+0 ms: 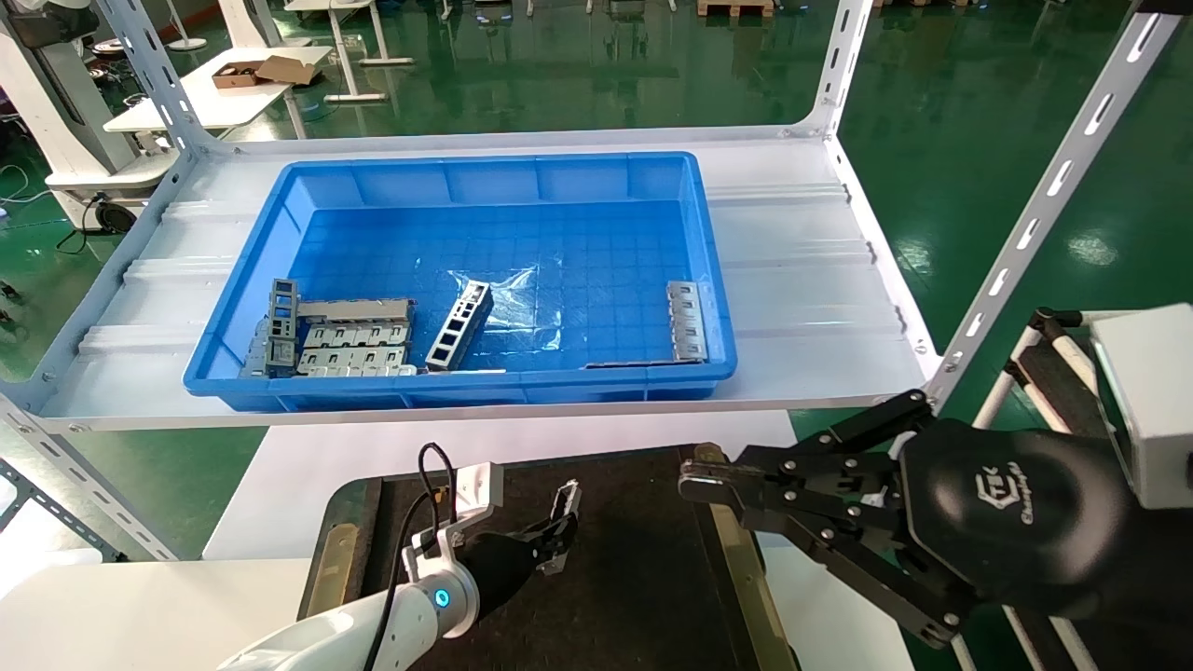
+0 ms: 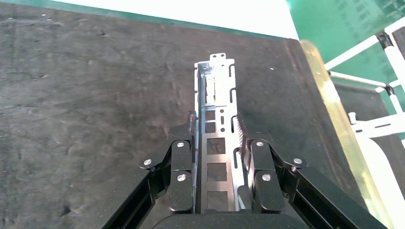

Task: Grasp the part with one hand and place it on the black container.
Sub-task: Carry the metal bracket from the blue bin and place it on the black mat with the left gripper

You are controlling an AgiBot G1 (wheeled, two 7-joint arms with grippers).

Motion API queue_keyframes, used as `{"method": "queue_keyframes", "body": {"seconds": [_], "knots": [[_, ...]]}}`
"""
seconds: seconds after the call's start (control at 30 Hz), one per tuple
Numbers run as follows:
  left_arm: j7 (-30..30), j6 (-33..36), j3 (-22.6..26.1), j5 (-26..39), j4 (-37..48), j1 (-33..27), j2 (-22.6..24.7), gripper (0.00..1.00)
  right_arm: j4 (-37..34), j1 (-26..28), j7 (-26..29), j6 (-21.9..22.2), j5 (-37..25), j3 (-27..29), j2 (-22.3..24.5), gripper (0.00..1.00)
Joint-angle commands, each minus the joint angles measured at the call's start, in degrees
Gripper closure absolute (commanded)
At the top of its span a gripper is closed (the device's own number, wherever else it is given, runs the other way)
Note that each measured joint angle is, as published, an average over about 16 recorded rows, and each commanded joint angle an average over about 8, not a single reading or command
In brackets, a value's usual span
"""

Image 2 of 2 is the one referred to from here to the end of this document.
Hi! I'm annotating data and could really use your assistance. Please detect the white tube cart, black mats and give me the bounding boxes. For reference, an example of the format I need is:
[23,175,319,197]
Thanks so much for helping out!
[324,22,405,152]

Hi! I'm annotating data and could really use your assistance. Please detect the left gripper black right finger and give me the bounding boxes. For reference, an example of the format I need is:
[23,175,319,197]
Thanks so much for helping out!
[234,112,389,229]

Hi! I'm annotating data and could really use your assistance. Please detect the metal bracket with square holes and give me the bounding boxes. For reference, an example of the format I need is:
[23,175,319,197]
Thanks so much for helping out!
[193,52,251,213]

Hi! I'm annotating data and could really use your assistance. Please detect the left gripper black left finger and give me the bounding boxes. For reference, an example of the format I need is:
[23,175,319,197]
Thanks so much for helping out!
[102,110,197,229]

